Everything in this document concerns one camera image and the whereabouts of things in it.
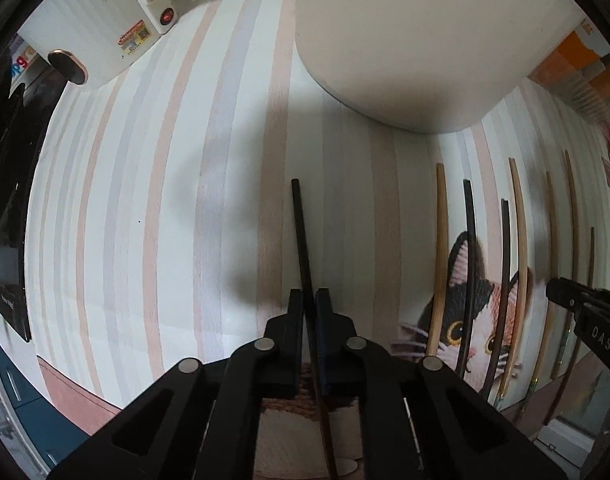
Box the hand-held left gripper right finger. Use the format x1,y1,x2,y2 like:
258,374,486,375
315,288,580,480

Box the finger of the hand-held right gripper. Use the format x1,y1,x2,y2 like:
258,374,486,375
546,276,610,311

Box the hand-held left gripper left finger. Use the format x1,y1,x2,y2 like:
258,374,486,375
45,289,306,480

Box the brown wooden chopstick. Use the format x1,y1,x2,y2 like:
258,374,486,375
542,226,596,427
550,149,586,382

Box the light bamboo chopstick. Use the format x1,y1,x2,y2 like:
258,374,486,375
497,157,530,405
515,171,558,423
425,162,448,357

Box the long dark chopstick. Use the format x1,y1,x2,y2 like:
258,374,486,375
291,178,340,480

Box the cream utensil holder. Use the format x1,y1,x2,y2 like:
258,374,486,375
294,0,588,133

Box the striped cat print mat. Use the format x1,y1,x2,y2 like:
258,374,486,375
28,0,610,480

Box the blue cabinet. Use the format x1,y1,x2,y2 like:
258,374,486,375
0,327,121,476

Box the black induction cooker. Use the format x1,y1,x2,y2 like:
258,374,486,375
0,280,33,343

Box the white pink electric kettle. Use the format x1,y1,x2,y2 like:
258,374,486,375
16,0,180,88

